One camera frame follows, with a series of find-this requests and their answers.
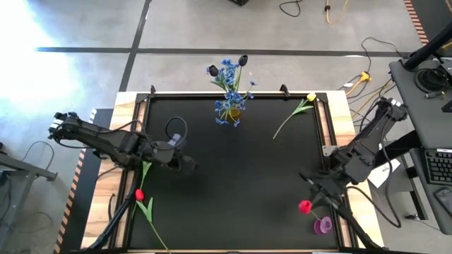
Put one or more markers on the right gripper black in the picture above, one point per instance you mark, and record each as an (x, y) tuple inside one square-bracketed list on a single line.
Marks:
[(330, 185)]

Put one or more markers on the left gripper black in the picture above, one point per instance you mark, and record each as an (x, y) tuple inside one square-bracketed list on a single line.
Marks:
[(166, 155)]

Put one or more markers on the red artificial tulip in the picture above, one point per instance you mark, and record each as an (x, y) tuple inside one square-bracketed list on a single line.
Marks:
[(305, 206), (140, 195)]

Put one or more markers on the blue artificial flower bunch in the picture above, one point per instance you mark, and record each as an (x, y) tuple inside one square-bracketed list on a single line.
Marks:
[(231, 97), (229, 74)]

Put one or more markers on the yellow artificial tulip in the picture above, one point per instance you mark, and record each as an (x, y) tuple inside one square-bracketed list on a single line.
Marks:
[(311, 96)]

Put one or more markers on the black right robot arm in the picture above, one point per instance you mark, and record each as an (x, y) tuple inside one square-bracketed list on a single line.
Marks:
[(367, 144)]

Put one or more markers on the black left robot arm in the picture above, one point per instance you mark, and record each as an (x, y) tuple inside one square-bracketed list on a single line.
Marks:
[(106, 141)]

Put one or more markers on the gold studded vase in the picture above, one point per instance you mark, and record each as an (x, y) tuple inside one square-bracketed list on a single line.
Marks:
[(235, 113)]

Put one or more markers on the white paper sheet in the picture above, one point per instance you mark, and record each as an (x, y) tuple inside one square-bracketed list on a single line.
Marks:
[(383, 174)]

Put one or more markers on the black table clamp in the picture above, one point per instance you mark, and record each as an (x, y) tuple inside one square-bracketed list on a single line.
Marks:
[(153, 90), (284, 90)]

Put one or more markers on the dark purple artificial tulip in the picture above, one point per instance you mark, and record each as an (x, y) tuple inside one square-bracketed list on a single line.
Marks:
[(213, 71), (243, 60)]

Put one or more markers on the black floor mat striped edge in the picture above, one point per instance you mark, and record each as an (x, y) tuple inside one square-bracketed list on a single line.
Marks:
[(88, 176)]

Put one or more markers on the black keyboard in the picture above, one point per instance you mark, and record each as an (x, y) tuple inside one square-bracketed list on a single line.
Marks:
[(439, 166)]

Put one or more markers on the grey side desk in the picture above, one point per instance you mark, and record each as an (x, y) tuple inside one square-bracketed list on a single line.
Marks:
[(420, 116)]

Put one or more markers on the grey metal stand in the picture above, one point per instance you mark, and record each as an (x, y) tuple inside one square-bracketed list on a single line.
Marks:
[(21, 167)]

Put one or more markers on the black pole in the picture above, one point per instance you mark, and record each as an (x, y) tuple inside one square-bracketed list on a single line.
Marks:
[(423, 53)]

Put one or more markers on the black diagonal frame strut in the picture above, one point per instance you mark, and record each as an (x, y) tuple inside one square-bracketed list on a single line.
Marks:
[(356, 229), (116, 218)]

